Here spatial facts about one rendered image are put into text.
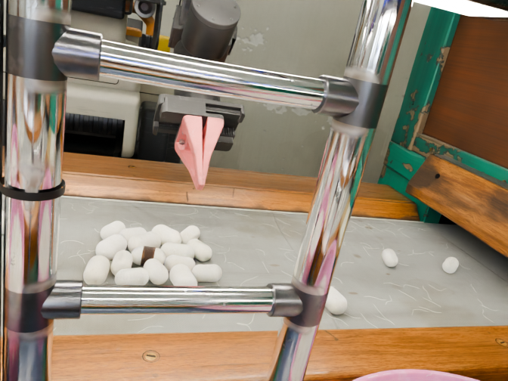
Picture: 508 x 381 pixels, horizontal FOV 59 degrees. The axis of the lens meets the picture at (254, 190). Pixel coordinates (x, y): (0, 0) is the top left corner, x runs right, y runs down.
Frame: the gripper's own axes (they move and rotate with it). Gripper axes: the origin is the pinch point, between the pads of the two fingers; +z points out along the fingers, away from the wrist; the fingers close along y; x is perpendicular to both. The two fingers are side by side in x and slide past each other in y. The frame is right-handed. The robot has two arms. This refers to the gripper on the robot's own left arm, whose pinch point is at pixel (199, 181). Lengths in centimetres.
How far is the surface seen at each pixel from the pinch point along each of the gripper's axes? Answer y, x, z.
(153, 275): -5.2, -1.6, 11.5
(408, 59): 137, 96, -138
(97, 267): -10.2, -2.4, 11.1
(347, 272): 17.9, 1.9, 9.8
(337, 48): 111, 119, -162
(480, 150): 43.1, -0.7, -8.8
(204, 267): -0.2, -1.4, 10.6
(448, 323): 25.0, -4.4, 17.1
